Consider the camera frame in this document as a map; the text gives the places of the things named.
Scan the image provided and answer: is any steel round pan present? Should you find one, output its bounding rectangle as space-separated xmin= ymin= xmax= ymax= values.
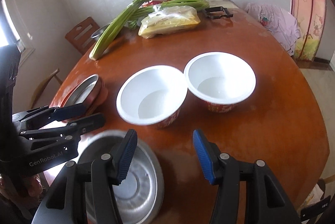
xmin=61 ymin=74 xmax=102 ymax=109

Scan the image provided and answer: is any deep steel bowl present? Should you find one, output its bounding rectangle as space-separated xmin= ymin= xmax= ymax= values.
xmin=77 ymin=130 xmax=164 ymax=223

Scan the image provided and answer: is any orange plastic plate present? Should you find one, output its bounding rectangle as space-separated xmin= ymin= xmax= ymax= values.
xmin=49 ymin=85 xmax=108 ymax=122

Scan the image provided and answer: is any white red noodle bowl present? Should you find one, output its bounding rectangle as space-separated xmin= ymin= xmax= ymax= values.
xmin=116 ymin=65 xmax=188 ymax=128

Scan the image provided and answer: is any light wooden curved chair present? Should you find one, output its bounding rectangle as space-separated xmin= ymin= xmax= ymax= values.
xmin=29 ymin=68 xmax=63 ymax=109

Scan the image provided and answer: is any brown wooden slat chair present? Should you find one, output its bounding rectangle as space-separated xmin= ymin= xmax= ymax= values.
xmin=65 ymin=17 xmax=100 ymax=55

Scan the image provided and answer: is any steel mixing bowl far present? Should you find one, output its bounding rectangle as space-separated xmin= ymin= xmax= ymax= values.
xmin=91 ymin=25 xmax=108 ymax=41

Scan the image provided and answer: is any long celery bunch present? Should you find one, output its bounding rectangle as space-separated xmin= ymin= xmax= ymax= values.
xmin=89 ymin=0 xmax=149 ymax=61

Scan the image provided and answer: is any yellow noodles plastic bag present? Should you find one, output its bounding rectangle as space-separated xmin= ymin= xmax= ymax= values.
xmin=138 ymin=6 xmax=200 ymax=39

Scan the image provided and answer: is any purple cloth on chair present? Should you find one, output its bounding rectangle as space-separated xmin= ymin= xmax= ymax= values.
xmin=245 ymin=3 xmax=301 ymax=56

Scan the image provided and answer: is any black folding clamp tool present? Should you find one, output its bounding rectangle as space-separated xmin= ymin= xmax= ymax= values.
xmin=202 ymin=6 xmax=233 ymax=20

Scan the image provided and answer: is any pink cartoon folding screen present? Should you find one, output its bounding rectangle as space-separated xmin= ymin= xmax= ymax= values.
xmin=291 ymin=0 xmax=326 ymax=61

